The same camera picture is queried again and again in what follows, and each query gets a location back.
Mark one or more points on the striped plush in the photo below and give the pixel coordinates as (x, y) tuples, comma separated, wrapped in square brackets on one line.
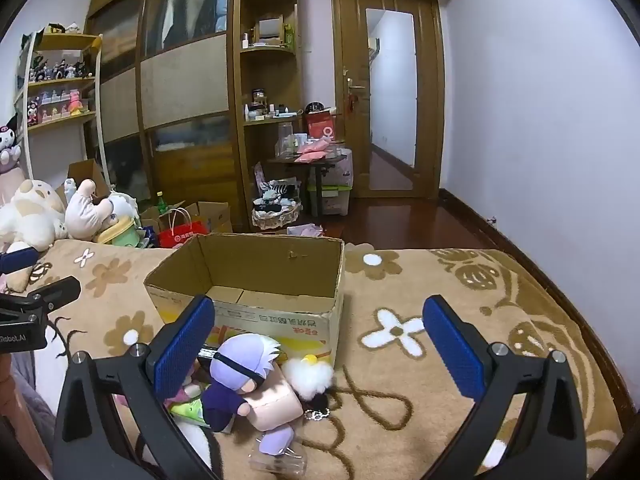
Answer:
[(277, 191)]

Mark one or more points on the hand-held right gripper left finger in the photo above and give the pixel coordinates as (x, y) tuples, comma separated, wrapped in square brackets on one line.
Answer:
[(182, 350)]

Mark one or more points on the green toy pot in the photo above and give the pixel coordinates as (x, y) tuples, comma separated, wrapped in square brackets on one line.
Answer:
[(120, 232)]

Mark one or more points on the glass jar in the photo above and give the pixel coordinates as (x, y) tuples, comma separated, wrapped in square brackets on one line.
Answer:
[(285, 137)]

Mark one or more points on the plain open cardboard box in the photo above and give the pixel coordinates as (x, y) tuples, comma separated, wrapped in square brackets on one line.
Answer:
[(85, 172)]

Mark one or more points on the yellow wall shelf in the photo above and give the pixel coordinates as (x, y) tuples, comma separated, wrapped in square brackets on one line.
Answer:
[(60, 40)]

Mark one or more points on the green tissue pack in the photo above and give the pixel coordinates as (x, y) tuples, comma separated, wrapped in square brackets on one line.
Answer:
[(190, 410)]

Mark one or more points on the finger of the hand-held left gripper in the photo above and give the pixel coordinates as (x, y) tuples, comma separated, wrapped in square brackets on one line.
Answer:
[(17, 260), (52, 290)]

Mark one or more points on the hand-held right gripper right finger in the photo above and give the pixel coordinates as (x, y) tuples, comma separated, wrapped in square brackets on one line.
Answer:
[(452, 350)]

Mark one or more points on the black and white plush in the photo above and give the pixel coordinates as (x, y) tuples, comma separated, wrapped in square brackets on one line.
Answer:
[(197, 447)]

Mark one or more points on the black white bunny plush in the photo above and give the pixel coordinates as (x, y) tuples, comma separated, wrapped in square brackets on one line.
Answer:
[(9, 145)]

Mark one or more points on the small white object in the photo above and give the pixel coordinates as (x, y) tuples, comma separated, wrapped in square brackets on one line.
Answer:
[(495, 452)]

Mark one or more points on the purple plush doll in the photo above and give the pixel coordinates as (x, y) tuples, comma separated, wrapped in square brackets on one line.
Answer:
[(245, 360)]

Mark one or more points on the pink cloth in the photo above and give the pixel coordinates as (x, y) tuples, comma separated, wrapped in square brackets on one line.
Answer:
[(307, 231)]

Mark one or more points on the person's left forearm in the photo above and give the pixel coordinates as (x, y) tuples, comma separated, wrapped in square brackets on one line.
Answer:
[(17, 410)]

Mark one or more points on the wooden corner shelf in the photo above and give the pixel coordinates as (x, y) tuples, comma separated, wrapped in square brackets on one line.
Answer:
[(265, 50)]

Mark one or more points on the wooden wardrobe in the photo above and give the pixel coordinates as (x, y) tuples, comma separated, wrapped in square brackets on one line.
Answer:
[(185, 85)]

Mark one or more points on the low cardboard box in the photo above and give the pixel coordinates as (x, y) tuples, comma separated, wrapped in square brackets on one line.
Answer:
[(217, 215)]

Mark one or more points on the pink soft toy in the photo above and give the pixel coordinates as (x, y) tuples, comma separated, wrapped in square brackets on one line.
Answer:
[(182, 390)]

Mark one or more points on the white toilet paper roll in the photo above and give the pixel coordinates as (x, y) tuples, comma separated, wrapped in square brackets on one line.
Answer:
[(275, 402)]

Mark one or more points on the red gift bag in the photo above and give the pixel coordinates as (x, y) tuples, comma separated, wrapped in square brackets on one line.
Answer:
[(320, 125)]

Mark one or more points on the pink white plush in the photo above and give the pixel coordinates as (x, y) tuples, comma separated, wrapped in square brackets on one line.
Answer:
[(90, 210)]

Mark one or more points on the clear plastic item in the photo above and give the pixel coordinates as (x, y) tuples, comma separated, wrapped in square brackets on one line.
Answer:
[(277, 462)]

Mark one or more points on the small dark table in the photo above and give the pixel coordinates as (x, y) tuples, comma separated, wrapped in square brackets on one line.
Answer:
[(310, 160)]

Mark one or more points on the beige floral blanket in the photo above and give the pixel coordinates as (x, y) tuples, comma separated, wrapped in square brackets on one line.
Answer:
[(400, 410)]

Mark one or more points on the plastic storage bin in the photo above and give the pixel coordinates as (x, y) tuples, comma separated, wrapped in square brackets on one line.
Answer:
[(335, 195)]

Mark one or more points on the red paper bag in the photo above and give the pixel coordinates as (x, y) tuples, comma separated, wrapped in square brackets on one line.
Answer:
[(182, 237)]

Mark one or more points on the row of small figurines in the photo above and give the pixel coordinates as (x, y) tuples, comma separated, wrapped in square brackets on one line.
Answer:
[(60, 67)]

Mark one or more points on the white brown spotted plush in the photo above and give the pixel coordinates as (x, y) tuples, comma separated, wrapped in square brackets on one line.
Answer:
[(30, 210)]

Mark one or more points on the wooden door with glass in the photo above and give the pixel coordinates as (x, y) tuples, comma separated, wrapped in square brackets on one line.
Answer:
[(350, 160)]

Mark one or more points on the small black white box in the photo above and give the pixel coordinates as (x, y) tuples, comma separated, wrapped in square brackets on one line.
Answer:
[(207, 352)]

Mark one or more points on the lace trimmed basket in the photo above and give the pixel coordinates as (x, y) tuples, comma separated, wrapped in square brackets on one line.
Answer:
[(275, 217)]

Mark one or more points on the green bottle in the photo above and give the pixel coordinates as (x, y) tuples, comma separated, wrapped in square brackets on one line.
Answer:
[(161, 203)]

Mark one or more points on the pink packets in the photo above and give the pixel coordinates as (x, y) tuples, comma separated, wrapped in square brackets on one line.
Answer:
[(312, 150)]

